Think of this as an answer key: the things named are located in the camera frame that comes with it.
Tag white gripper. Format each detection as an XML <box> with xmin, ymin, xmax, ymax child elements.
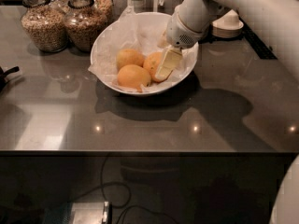
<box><xmin>155</xmin><ymin>6</ymin><xmax>205</xmax><ymax>81</ymax></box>

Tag orange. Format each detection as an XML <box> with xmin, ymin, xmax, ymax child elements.
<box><xmin>116</xmin><ymin>49</ymin><xmax>145</xmax><ymax>70</ymax></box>
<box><xmin>143</xmin><ymin>51</ymin><xmax>162</xmax><ymax>82</ymax></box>
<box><xmin>117</xmin><ymin>64</ymin><xmax>151</xmax><ymax>91</ymax></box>

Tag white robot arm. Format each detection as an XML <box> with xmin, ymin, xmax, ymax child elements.
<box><xmin>166</xmin><ymin>0</ymin><xmax>299</xmax><ymax>224</ymax></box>

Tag white bowl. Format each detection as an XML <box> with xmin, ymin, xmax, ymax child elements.
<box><xmin>89</xmin><ymin>11</ymin><xmax>200</xmax><ymax>97</ymax></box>

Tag white paper liner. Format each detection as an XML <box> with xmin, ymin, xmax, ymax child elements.
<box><xmin>88</xmin><ymin>5</ymin><xmax>199</xmax><ymax>94</ymax></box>

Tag right stack paper bowls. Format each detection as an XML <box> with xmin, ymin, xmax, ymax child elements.
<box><xmin>212</xmin><ymin>9</ymin><xmax>244</xmax><ymax>38</ymax></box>

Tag back glass grain jar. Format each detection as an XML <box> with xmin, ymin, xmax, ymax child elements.
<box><xmin>93</xmin><ymin>0</ymin><xmax>113</xmax><ymax>22</ymax></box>

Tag glass grain jar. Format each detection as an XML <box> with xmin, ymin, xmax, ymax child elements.
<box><xmin>93</xmin><ymin>0</ymin><xmax>113</xmax><ymax>22</ymax></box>
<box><xmin>21</xmin><ymin>0</ymin><xmax>68</xmax><ymax>53</ymax></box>
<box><xmin>64</xmin><ymin>0</ymin><xmax>107</xmax><ymax>52</ymax></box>

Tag middle glass grain jar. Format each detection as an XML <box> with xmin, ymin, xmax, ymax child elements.
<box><xmin>64</xmin><ymin>0</ymin><xmax>107</xmax><ymax>52</ymax></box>

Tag black rubber mat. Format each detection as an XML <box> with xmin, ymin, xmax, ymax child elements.
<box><xmin>243</xmin><ymin>24</ymin><xmax>277</xmax><ymax>60</ymax></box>

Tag left glass grain jar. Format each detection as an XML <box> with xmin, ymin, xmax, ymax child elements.
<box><xmin>21</xmin><ymin>0</ymin><xmax>68</xmax><ymax>53</ymax></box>

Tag metal box below table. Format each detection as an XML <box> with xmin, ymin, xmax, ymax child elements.
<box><xmin>42</xmin><ymin>202</ymin><xmax>111</xmax><ymax>224</ymax></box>

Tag black cable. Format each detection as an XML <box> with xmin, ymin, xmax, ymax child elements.
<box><xmin>71</xmin><ymin>154</ymin><xmax>180</xmax><ymax>224</ymax></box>

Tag black handle object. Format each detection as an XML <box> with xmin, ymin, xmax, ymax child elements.
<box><xmin>0</xmin><ymin>66</ymin><xmax>20</xmax><ymax>91</ymax></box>

